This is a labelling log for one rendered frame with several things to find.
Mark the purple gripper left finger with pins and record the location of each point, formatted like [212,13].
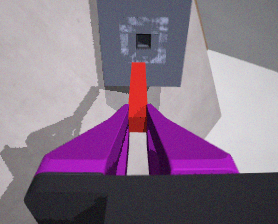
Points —
[95,150]

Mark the red peg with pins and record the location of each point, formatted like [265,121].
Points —
[138,98]

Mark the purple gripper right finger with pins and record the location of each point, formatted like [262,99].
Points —
[180,151]

